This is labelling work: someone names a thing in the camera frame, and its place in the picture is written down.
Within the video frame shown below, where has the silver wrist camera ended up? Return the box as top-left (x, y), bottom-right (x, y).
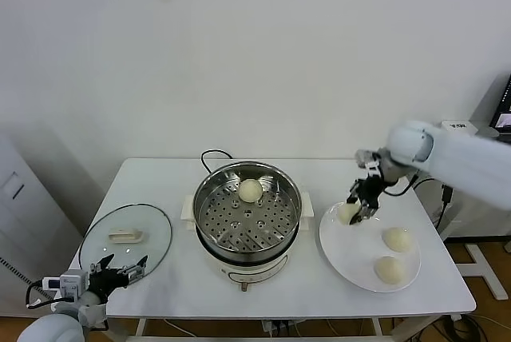
top-left (354, 149), bottom-right (382, 178)
top-left (42, 270), bottom-right (89, 299)

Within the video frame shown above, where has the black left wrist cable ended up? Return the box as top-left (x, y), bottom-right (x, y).
top-left (25, 280), bottom-right (61, 311)

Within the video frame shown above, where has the cream electric cooker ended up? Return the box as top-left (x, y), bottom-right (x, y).
top-left (181, 192), bottom-right (315, 293)

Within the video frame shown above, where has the round glass lid cream handle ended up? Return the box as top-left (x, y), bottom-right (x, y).
top-left (78, 203), bottom-right (174, 289)

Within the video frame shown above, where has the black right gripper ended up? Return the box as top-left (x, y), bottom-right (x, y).
top-left (346, 176), bottom-right (386, 225)

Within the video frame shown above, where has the dark laptop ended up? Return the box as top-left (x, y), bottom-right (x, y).
top-left (489, 74), bottom-right (511, 137)

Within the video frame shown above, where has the black cooker power cord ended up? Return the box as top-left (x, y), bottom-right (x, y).
top-left (200, 149), bottom-right (235, 175)

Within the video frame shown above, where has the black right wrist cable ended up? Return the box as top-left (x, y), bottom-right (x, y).
top-left (382, 173), bottom-right (418, 196)

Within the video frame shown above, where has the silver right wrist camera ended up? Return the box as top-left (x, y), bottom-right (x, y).
top-left (354, 149), bottom-right (382, 178)

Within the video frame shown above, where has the grey cabinet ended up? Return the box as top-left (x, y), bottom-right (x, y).
top-left (0, 125), bottom-right (87, 317)

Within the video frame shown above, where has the white round plate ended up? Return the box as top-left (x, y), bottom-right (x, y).
top-left (318, 199), bottom-right (423, 294)

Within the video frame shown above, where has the perforated steel steamer basket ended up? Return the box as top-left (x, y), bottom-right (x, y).
top-left (192, 161), bottom-right (303, 255)

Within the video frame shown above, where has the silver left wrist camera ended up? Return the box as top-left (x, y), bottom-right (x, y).
top-left (42, 270), bottom-right (89, 299)

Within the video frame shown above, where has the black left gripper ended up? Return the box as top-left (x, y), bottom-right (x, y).
top-left (87, 253), bottom-right (149, 298)

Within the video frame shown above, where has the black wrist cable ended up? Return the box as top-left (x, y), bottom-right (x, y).
top-left (25, 280), bottom-right (61, 311)
top-left (382, 173), bottom-right (418, 196)

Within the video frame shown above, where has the white table frame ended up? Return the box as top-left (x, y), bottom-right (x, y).
top-left (89, 315), bottom-right (440, 342)

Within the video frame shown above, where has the white steamed baozi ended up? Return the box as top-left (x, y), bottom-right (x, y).
top-left (382, 226), bottom-right (414, 254)
top-left (337, 202), bottom-right (362, 226)
top-left (373, 256), bottom-right (407, 285)
top-left (238, 178), bottom-right (264, 203)

